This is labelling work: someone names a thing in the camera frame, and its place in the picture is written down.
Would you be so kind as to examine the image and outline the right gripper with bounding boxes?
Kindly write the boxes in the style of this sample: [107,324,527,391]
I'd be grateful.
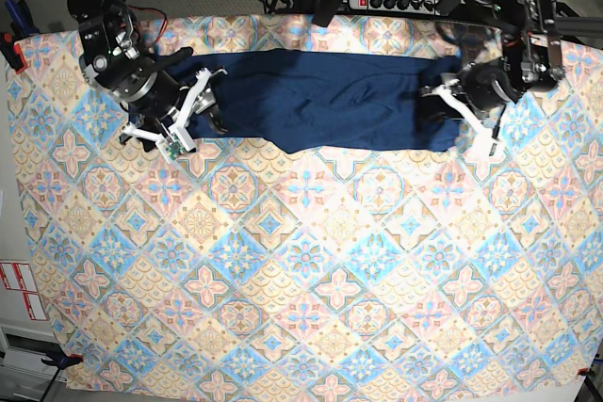
[115,65,227,144]

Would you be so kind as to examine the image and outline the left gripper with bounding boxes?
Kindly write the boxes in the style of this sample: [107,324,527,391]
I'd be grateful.
[416,63,518,157]

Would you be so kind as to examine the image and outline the blue long-sleeve T-shirt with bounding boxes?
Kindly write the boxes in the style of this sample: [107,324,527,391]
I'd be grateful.
[174,49,462,153]

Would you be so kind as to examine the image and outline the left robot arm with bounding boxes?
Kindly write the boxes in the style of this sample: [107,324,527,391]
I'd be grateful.
[422,0,564,156]

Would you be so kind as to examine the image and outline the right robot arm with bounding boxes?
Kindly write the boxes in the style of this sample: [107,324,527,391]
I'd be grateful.
[67,0,226,155]

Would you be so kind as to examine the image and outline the white power strip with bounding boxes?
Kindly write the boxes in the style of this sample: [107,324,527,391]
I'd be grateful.
[348,0,441,16]

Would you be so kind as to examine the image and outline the black red table clamp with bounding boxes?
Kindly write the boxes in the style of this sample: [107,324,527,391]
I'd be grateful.
[1,0,40,74]

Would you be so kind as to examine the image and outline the patterned tile tablecloth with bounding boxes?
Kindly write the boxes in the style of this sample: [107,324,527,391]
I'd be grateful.
[7,32,602,401]

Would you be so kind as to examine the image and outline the red white labels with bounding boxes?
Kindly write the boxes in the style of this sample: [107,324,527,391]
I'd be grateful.
[1,260,47,322]

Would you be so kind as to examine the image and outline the orange corner clamp right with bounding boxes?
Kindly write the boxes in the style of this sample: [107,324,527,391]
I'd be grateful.
[579,368,596,378]

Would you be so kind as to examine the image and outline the orange corner clamp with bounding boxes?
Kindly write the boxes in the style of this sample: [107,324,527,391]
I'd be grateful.
[579,368,596,378]
[41,352,83,371]

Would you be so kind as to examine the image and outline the orange corner clamp left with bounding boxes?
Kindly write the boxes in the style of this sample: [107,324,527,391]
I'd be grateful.
[41,352,83,371]

